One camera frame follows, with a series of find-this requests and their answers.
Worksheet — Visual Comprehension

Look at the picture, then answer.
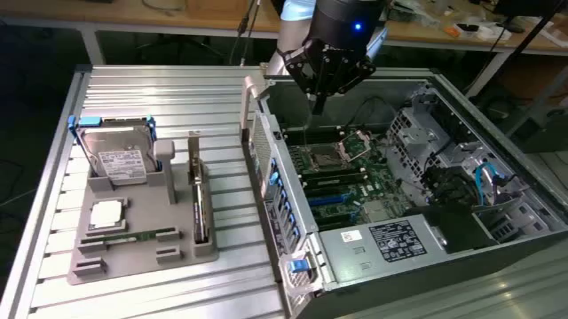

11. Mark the dark grey computer tower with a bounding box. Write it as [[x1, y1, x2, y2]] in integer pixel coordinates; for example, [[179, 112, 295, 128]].
[[509, 94, 568, 154]]

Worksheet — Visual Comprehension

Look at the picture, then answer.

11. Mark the black plastic cover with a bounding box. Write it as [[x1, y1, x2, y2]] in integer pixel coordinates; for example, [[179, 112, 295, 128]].
[[415, 203, 501, 255]]

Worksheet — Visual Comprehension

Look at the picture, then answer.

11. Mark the wooden desk white frame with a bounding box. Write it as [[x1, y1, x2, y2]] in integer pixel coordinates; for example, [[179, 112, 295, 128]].
[[381, 9, 568, 97], [0, 0, 284, 66]]

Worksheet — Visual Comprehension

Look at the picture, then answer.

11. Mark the hard disk with blue bracket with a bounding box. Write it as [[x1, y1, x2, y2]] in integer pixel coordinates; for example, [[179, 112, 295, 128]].
[[67, 114, 160, 187]]

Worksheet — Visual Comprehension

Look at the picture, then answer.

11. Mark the black monitor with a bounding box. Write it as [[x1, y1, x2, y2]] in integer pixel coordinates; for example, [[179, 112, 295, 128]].
[[490, 0, 549, 17]]

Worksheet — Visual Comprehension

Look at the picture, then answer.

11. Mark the green RAM stick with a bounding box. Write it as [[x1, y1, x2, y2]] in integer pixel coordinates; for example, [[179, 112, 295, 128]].
[[80, 229, 175, 246]]

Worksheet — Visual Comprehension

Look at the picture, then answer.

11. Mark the metal disk bay cage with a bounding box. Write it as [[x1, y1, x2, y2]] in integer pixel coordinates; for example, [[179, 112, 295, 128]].
[[469, 195, 558, 245], [385, 105, 442, 173]]

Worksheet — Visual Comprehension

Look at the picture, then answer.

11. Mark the silver chipset heatsink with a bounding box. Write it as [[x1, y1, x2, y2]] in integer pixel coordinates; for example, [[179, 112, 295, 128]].
[[361, 201, 393, 223]]

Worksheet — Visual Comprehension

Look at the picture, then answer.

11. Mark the blue disk wire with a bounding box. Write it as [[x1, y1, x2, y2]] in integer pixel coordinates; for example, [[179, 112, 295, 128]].
[[470, 161, 497, 204]]

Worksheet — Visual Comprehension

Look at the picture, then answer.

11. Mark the black hanging cable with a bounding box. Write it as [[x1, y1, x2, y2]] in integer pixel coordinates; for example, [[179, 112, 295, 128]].
[[228, 0, 263, 67]]

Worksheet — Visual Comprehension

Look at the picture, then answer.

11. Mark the green motherboard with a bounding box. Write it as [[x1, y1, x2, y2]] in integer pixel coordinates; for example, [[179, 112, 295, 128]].
[[283, 126, 429, 233]]

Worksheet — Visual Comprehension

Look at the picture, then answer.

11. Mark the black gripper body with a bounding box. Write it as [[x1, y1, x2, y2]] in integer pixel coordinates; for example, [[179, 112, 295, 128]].
[[308, 0, 386, 60]]

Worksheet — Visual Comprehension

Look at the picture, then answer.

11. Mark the grey printed parts rack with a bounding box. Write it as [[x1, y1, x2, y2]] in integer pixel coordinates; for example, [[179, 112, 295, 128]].
[[64, 139, 220, 286]]

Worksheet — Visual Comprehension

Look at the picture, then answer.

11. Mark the white black small device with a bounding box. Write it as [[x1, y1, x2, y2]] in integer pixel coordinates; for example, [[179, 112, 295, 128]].
[[455, 22, 494, 40]]

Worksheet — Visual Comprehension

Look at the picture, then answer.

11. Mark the open black PC case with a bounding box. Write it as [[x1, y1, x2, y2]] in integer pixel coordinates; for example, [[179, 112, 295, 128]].
[[238, 68, 568, 319]]

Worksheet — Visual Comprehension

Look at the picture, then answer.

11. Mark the black RAM stick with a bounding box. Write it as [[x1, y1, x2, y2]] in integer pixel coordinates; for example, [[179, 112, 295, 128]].
[[303, 171, 369, 189]]

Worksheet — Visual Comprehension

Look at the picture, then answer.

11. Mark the silver CPU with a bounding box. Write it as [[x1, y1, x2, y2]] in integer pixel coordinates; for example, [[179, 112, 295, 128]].
[[87, 200, 125, 231]]

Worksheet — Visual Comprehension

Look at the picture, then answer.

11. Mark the black tripod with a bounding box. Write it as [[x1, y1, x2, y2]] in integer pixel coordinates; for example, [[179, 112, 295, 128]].
[[135, 33, 226, 66]]

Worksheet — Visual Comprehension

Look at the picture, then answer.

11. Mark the graphics card with metal bracket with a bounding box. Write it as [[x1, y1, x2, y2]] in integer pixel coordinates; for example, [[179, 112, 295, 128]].
[[186, 130, 212, 246]]

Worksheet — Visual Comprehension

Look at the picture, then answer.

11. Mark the black slanted pole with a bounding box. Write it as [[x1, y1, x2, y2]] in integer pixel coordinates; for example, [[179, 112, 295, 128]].
[[504, 13, 556, 140]]

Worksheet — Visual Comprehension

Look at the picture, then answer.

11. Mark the CPU socket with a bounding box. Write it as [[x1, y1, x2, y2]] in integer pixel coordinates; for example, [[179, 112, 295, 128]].
[[307, 142, 343, 171]]

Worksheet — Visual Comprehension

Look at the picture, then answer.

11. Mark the metal socket cover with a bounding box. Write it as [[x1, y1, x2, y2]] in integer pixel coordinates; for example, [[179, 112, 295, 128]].
[[337, 129, 379, 163]]

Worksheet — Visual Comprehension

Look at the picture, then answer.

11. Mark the blue expansion slot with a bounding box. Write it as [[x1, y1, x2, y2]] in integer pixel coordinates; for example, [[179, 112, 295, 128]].
[[307, 193, 358, 206]]

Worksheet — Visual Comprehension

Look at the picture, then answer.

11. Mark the grey power supply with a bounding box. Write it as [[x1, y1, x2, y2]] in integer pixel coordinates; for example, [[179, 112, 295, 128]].
[[318, 213, 449, 284]]

